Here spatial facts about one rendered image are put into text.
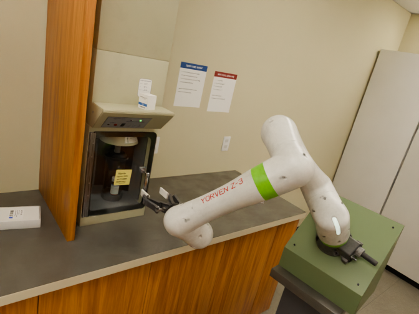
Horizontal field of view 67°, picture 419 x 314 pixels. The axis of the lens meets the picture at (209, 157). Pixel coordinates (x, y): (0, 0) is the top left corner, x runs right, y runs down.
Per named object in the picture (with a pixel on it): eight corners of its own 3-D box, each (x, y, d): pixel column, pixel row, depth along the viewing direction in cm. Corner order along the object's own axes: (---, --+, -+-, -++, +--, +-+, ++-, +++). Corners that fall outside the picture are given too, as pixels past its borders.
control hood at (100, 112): (88, 126, 128) (91, 101, 125) (158, 127, 149) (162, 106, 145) (99, 135, 120) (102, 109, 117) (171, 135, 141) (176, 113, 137)
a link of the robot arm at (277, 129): (328, 176, 143) (283, 100, 108) (344, 205, 132) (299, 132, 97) (302, 188, 147) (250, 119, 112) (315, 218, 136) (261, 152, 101)
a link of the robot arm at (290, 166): (310, 154, 105) (298, 133, 97) (325, 184, 97) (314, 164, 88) (260, 177, 110) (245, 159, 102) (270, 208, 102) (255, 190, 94)
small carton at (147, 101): (137, 106, 133) (139, 93, 131) (146, 106, 137) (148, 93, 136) (146, 110, 131) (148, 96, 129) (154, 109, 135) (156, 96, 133)
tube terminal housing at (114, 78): (62, 200, 160) (75, 41, 136) (123, 193, 180) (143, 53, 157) (79, 227, 142) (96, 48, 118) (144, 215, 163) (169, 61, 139)
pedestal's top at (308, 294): (363, 292, 148) (366, 285, 146) (335, 324, 125) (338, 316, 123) (303, 254, 168) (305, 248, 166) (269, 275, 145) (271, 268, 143)
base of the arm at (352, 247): (385, 256, 128) (386, 250, 124) (362, 283, 125) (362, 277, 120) (330, 218, 145) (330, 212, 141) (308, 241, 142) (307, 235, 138)
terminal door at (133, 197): (82, 217, 141) (91, 131, 129) (144, 207, 161) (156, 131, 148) (83, 217, 140) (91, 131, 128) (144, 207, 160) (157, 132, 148)
